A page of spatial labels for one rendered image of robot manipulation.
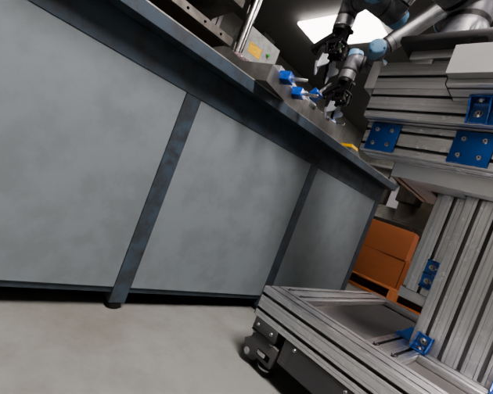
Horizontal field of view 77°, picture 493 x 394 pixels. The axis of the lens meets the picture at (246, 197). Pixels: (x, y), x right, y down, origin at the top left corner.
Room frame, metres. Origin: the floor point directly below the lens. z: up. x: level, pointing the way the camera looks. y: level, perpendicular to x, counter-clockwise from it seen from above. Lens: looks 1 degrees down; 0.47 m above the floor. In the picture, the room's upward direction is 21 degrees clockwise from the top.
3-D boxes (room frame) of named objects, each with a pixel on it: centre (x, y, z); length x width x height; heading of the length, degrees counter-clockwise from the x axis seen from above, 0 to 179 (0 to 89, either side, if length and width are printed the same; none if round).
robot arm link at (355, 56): (1.53, -0.25, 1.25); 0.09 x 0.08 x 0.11; 72
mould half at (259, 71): (1.17, 0.22, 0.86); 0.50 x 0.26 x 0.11; 59
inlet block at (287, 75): (0.99, 0.01, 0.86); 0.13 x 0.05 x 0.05; 59
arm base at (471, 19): (0.89, -0.41, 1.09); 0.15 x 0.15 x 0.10
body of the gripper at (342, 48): (1.24, -0.12, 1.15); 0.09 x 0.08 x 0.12; 42
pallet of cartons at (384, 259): (2.97, -1.70, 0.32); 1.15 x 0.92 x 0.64; 46
